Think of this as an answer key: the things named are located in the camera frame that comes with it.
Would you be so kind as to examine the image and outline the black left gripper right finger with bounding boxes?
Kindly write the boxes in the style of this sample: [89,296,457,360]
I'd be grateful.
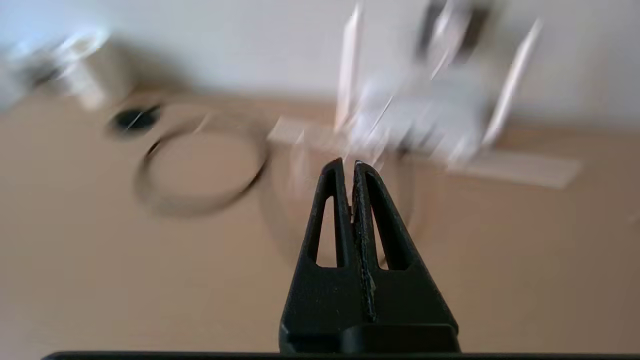
[351,160,461,353]

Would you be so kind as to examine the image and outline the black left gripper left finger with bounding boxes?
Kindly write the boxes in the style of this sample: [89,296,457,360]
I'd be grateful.
[278,158,372,353]

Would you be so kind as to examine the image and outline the white power adapter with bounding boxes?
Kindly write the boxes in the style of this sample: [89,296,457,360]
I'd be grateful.
[435,0,473,66]

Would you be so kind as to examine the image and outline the white router with antennas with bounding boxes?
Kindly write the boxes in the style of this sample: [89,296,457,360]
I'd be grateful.
[267,2,583,190]

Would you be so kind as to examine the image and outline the black round charging pad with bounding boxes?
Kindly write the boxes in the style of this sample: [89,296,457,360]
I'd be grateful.
[107,102,163,138]

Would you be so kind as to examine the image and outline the white paper roll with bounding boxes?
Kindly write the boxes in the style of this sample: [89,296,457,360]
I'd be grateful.
[55,27,133,111]

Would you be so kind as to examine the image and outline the black charging pad cable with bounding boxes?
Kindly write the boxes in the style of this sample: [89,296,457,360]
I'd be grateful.
[132,102,271,219]

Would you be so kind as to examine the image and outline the grey wall socket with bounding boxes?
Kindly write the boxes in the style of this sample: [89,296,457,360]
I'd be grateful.
[417,0,493,63]

